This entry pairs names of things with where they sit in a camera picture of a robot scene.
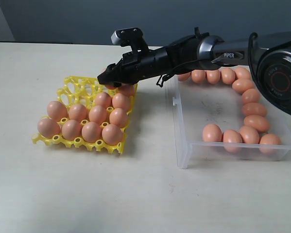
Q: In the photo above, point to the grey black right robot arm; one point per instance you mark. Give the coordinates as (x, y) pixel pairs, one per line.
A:
(268, 58)

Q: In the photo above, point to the yellow plastic egg tray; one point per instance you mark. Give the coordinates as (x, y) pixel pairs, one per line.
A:
(82, 90)

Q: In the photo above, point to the brown egg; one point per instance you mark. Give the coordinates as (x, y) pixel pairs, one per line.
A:
(198, 76)
(128, 90)
(98, 114)
(56, 110)
(213, 76)
(91, 132)
(103, 99)
(249, 135)
(77, 112)
(112, 134)
(260, 123)
(254, 108)
(120, 100)
(108, 86)
(71, 129)
(118, 117)
(183, 77)
(242, 73)
(269, 139)
(227, 75)
(48, 127)
(250, 95)
(241, 85)
(232, 136)
(212, 133)

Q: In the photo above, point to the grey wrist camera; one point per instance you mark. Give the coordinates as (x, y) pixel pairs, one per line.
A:
(132, 37)

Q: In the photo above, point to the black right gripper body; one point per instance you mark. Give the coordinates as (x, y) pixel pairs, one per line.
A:
(134, 68)

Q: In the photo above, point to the clear plastic bin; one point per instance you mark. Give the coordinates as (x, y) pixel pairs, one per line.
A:
(197, 105)

